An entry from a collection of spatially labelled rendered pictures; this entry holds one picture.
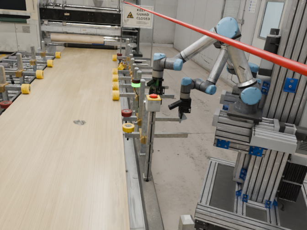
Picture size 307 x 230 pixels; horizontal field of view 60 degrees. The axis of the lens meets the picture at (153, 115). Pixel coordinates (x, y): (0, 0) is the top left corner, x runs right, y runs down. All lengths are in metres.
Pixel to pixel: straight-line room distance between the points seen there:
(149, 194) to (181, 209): 1.01
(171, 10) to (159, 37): 1.11
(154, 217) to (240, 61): 0.99
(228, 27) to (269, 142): 0.75
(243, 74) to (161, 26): 9.37
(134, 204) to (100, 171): 0.34
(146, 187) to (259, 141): 0.77
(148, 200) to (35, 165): 0.60
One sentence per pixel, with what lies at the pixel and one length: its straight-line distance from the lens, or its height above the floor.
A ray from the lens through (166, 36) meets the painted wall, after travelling 11.01.
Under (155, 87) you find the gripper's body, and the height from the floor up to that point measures 1.16.
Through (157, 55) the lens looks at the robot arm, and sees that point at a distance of 1.72.
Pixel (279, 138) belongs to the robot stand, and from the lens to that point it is 1.83.
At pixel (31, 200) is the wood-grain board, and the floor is 0.90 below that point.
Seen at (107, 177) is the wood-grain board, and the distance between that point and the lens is 1.29.
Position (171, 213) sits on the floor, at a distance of 2.45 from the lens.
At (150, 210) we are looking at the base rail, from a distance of 1.43.
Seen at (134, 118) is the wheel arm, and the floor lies 0.85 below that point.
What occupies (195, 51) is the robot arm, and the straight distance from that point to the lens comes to 1.80.
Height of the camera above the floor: 1.68
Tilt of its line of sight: 23 degrees down
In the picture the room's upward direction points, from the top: 5 degrees clockwise
